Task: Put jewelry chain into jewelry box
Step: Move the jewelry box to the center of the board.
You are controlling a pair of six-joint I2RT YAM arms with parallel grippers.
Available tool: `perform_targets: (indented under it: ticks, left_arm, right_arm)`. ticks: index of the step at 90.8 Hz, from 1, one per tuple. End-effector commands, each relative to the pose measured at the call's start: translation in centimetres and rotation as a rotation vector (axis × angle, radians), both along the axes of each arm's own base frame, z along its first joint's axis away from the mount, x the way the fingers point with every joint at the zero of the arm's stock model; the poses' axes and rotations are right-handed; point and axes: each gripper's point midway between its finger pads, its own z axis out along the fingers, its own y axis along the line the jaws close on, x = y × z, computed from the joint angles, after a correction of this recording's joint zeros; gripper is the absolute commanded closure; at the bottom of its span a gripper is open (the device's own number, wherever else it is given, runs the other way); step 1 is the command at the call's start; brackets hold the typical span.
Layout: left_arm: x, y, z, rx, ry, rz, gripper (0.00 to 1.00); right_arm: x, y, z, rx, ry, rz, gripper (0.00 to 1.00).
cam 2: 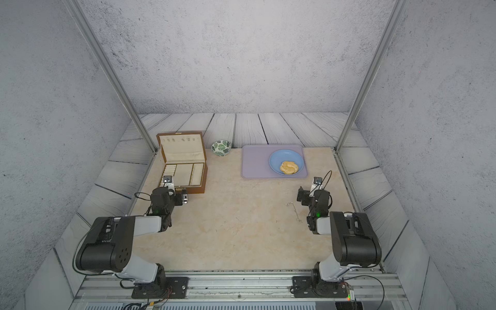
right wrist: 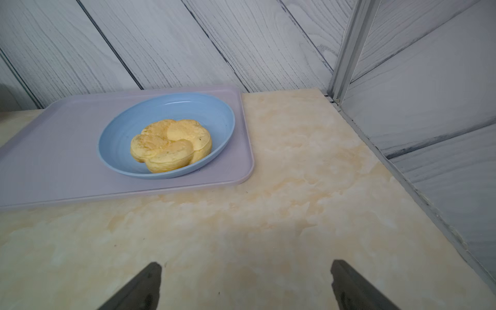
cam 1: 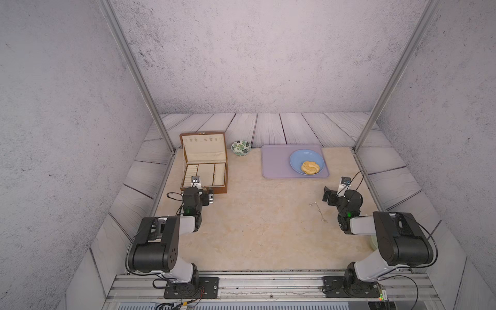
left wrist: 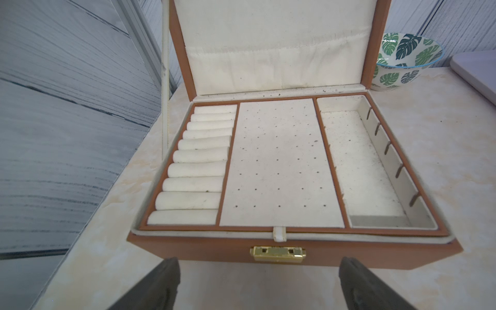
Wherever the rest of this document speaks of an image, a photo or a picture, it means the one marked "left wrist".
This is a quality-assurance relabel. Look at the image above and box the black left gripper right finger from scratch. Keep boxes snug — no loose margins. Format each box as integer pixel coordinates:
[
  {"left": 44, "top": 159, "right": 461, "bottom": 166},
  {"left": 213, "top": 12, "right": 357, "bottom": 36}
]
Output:
[{"left": 338, "top": 257, "right": 415, "bottom": 310}]

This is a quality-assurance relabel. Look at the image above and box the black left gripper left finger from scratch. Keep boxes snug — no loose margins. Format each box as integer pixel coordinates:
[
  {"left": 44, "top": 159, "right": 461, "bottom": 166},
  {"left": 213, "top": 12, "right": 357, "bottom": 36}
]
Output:
[{"left": 108, "top": 257, "right": 181, "bottom": 309}]

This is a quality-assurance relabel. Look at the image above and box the brown leather jewelry box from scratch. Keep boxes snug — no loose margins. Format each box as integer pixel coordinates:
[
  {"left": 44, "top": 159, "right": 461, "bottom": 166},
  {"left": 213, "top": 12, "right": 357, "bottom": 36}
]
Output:
[{"left": 127, "top": 1, "right": 462, "bottom": 270}]

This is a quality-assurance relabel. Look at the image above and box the green leaf pattern bowl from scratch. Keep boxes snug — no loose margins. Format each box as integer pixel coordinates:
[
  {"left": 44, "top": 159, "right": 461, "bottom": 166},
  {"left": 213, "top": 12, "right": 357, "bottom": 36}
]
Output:
[{"left": 371, "top": 32, "right": 444, "bottom": 91}]

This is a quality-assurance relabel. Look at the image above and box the lilac plastic tray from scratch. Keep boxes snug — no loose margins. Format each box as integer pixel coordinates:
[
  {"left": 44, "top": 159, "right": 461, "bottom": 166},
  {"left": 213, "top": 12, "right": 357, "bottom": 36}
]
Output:
[{"left": 449, "top": 50, "right": 495, "bottom": 105}]

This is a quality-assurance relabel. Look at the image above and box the left aluminium frame post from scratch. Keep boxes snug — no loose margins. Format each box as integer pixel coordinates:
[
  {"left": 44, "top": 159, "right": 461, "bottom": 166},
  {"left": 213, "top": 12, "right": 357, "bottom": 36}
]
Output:
[{"left": 112, "top": 0, "right": 177, "bottom": 95}]

